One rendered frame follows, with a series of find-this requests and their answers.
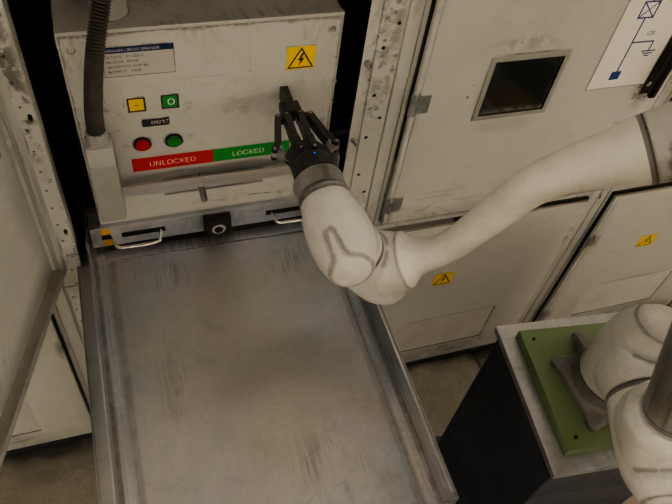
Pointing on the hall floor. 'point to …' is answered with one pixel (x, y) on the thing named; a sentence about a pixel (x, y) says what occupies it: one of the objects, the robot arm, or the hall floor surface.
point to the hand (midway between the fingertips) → (287, 103)
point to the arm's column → (511, 450)
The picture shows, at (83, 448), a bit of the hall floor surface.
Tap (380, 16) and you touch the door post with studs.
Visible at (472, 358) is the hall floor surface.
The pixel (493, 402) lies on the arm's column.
